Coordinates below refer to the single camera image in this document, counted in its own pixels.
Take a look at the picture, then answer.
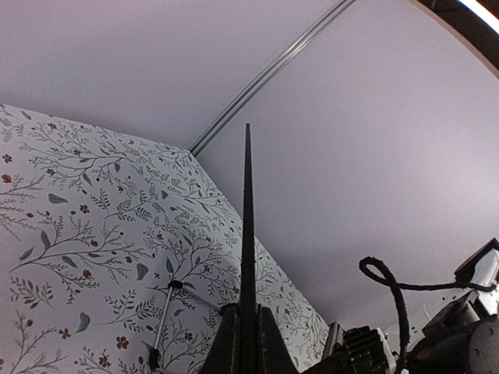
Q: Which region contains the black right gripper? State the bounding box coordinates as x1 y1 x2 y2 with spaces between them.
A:
311 325 397 373

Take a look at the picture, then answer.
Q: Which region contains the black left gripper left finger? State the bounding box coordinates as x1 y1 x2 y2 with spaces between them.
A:
199 305 240 374

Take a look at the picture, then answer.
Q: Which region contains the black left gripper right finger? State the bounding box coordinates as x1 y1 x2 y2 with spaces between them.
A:
257 305 298 374

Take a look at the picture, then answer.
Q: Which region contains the white whiteboard black frame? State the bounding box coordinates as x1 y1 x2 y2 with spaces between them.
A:
239 123 257 373

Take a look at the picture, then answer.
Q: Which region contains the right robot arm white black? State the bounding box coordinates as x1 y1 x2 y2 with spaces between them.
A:
318 238 498 373

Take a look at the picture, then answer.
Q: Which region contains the metal whiteboard back stand rod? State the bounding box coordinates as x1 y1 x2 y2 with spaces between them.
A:
148 280 183 373

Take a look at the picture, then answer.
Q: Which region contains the floral patterned table mat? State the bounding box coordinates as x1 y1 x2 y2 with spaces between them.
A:
0 104 332 374

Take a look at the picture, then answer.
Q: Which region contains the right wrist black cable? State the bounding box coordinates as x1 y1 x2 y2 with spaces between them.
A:
358 256 498 371

